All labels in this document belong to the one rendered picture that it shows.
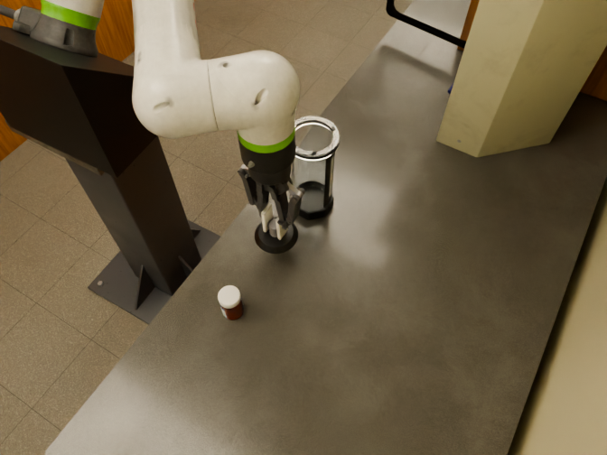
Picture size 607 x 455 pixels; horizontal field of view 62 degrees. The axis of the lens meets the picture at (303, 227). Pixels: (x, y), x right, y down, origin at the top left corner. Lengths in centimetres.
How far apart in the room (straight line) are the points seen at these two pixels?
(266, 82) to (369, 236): 54
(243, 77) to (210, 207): 169
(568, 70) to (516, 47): 17
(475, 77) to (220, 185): 152
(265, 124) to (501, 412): 67
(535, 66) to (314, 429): 84
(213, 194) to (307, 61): 104
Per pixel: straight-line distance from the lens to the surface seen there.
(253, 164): 82
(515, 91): 122
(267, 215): 102
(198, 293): 109
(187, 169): 254
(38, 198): 268
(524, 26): 111
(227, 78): 72
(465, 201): 125
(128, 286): 223
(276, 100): 72
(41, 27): 138
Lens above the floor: 190
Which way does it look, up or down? 57 degrees down
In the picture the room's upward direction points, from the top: straight up
